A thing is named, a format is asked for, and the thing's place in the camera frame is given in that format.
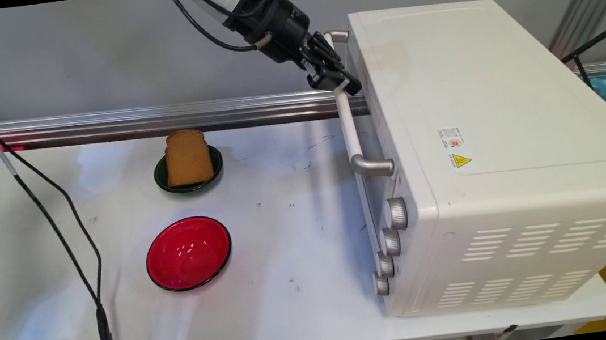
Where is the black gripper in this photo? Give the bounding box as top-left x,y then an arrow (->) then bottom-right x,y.
220,0 -> 363,111

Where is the oven door with white handle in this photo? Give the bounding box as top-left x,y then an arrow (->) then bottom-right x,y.
323,24 -> 408,245

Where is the white printed label sticker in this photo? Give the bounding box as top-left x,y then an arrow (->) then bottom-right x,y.
437,126 -> 467,151

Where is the dark green small bowl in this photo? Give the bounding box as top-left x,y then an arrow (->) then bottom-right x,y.
151,143 -> 227,197

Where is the silver oven knob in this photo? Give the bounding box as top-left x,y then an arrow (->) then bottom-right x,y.
372,270 -> 391,298
384,197 -> 409,232
376,251 -> 396,280
380,226 -> 403,258

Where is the brown toast slice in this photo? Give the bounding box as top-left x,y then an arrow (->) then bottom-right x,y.
162,126 -> 217,188

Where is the white toaster oven body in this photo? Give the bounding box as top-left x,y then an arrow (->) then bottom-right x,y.
344,0 -> 606,322

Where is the red bowl with black rim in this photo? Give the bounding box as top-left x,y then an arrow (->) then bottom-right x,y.
141,213 -> 237,295

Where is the black cable with grey boot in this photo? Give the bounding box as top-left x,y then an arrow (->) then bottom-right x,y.
164,0 -> 274,61

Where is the aluminium profile rail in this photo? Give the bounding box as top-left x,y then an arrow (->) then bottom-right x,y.
0,51 -> 606,157

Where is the thin black cable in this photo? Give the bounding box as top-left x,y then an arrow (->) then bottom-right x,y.
4,139 -> 108,314

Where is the black cable with plug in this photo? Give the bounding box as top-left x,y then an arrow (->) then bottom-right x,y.
0,0 -> 118,340

